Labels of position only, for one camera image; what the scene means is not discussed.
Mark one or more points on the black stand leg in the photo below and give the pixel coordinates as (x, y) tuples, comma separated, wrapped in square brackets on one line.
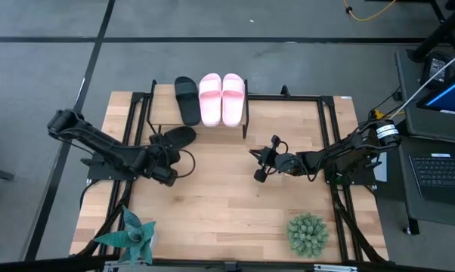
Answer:
[(439, 34)]

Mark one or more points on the pink slide sandal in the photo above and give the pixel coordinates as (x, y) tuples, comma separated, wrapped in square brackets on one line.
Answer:
[(233, 100), (210, 100)]

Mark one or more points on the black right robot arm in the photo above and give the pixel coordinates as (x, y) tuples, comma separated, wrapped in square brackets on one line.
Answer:
[(344, 155)]

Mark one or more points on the yellow plug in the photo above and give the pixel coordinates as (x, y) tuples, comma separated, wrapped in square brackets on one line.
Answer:
[(378, 113)]

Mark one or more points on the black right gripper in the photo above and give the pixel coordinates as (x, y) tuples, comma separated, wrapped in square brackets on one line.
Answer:
[(274, 162)]

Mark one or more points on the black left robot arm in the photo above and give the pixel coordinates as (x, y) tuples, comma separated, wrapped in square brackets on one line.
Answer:
[(99, 141)]

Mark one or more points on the dark monitor with blue streak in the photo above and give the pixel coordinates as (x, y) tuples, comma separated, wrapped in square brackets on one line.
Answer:
[(450, 96)]

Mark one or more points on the black laptop keyboard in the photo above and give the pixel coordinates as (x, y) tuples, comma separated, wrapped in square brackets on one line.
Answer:
[(443, 177)]

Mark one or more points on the silver metal bracket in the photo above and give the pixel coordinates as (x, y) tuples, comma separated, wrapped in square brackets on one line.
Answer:
[(335, 268)]

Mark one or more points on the wooden shelf with black frame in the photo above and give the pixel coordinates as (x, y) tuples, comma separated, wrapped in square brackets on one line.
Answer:
[(163, 106)]

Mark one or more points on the teal spiky artificial plant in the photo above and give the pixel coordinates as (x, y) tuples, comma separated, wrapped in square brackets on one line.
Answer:
[(135, 238)]

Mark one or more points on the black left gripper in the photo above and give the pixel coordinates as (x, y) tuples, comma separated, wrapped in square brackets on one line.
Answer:
[(161, 166)]

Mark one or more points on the round green potted succulent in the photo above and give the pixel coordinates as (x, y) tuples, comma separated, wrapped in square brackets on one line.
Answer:
[(307, 235)]

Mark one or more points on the black power adapter with label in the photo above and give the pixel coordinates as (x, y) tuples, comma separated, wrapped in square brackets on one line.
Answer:
[(431, 66)]

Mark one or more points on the black slide sandal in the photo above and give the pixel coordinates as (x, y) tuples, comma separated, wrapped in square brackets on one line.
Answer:
[(187, 102), (182, 136)]

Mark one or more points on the black aluminium table frame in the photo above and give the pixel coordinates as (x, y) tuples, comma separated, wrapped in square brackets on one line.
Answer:
[(288, 97)]

